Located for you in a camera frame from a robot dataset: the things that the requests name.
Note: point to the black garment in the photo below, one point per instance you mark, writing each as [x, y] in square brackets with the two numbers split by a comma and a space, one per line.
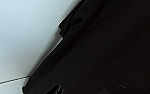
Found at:
[107, 50]

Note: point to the white wardrobe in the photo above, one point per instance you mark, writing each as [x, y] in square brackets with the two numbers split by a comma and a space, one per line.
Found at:
[17, 33]

